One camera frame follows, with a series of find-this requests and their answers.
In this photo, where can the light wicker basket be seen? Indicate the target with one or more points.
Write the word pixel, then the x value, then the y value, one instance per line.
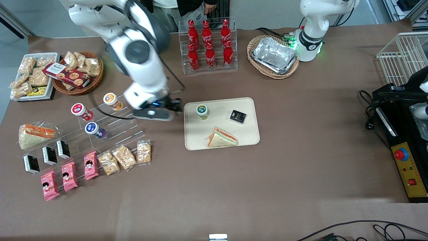
pixel 267 74

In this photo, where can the black slatted chair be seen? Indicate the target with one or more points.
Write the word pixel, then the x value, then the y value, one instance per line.
pixel 220 8

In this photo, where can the metal equipment shelf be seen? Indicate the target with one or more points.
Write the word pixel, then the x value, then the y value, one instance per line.
pixel 406 10

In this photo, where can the red cola bottle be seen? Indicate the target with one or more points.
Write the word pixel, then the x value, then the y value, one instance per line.
pixel 225 30
pixel 210 57
pixel 228 55
pixel 192 31
pixel 193 58
pixel 206 31

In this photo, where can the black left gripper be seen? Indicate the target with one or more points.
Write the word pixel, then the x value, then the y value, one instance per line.
pixel 415 81

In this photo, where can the clear peanut brittle packet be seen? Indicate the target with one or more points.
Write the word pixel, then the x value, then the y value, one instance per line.
pixel 108 163
pixel 144 152
pixel 124 157

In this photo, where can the clear bag of crackers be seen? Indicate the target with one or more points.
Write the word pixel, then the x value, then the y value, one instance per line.
pixel 26 65
pixel 80 57
pixel 38 79
pixel 68 86
pixel 92 66
pixel 45 61
pixel 22 89
pixel 71 59
pixel 19 80

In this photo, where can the red lid gum bottle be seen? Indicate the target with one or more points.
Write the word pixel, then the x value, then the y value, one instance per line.
pixel 81 111

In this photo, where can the red emergency stop button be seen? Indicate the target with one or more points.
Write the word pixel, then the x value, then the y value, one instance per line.
pixel 400 154

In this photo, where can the yellow snack packet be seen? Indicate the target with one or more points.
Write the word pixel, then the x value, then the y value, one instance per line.
pixel 37 91

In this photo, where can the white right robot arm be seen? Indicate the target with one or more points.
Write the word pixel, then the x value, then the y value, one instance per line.
pixel 140 67

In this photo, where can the cream plastic tray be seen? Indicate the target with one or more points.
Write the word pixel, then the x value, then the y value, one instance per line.
pixel 247 134

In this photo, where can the white plastic bin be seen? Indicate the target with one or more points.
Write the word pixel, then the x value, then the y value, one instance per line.
pixel 53 58

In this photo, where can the green lid gum bottle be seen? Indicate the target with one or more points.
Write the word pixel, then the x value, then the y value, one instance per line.
pixel 202 112

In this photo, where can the aluminium foil tray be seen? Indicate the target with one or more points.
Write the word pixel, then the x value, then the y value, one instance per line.
pixel 274 55

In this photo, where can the pink snack packet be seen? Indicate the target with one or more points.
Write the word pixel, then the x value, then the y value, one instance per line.
pixel 49 185
pixel 91 165
pixel 69 176

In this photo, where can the wrapped triangle sandwich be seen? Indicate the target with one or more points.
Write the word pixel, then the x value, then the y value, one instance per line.
pixel 33 135
pixel 222 139

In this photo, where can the purple lid gum bottle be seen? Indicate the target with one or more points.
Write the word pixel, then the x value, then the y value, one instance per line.
pixel 94 129

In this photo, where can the clear acrylic bottle rack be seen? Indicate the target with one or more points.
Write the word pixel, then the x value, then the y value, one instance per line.
pixel 217 68

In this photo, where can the dark metal bar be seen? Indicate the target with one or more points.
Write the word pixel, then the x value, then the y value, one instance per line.
pixel 15 21

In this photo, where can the standing person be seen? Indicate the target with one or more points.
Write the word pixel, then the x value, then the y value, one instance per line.
pixel 187 6

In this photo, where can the red cookie box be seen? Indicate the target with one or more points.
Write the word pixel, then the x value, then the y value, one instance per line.
pixel 67 75

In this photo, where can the small black white box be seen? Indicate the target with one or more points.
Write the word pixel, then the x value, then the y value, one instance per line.
pixel 31 164
pixel 49 156
pixel 63 149

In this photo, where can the brown wicker basket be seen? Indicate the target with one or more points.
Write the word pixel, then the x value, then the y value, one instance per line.
pixel 95 82

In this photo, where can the small black snack packet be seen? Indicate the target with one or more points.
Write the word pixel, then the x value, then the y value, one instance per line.
pixel 238 116

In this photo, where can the clear acrylic stepped shelf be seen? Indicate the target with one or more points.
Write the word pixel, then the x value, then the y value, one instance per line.
pixel 130 132

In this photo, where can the orange lid gum bottle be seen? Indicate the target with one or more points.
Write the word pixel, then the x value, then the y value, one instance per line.
pixel 112 100

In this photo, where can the black control box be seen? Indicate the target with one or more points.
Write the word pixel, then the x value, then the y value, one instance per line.
pixel 401 134

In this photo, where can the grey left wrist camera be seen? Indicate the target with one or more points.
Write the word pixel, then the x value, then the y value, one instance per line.
pixel 420 112

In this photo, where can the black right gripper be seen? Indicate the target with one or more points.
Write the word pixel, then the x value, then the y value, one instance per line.
pixel 174 104

